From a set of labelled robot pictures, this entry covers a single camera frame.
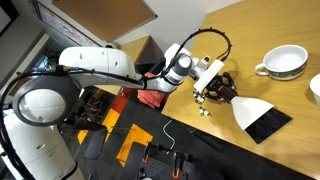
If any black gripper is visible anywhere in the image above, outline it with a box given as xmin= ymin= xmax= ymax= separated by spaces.
xmin=204 ymin=71 xmax=239 ymax=103

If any white mug green band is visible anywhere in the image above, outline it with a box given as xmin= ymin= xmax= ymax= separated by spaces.
xmin=254 ymin=44 xmax=309 ymax=81

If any salmon pink cloth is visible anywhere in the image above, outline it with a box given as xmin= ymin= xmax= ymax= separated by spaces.
xmin=136 ymin=71 xmax=168 ymax=110

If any orange black bar clamp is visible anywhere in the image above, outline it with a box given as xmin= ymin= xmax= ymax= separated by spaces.
xmin=142 ymin=142 xmax=151 ymax=164
xmin=171 ymin=151 xmax=183 ymax=180

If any wooden side desk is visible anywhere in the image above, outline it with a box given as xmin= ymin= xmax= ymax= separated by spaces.
xmin=94 ymin=35 xmax=165 ymax=97

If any brown cork board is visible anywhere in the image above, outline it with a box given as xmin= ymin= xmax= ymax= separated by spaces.
xmin=51 ymin=0 xmax=158 ymax=43

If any black office chair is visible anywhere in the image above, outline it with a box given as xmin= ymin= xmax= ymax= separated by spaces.
xmin=62 ymin=115 xmax=109 ymax=161

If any white notice board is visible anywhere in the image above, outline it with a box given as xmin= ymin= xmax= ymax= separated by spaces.
xmin=32 ymin=0 xmax=101 ymax=48

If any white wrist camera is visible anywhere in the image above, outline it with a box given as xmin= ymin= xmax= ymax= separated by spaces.
xmin=192 ymin=55 xmax=226 ymax=94

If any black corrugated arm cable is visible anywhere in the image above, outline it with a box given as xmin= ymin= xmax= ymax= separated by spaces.
xmin=19 ymin=27 xmax=233 ymax=88

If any white cable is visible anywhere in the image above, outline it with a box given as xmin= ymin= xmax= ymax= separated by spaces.
xmin=162 ymin=118 xmax=177 ymax=155

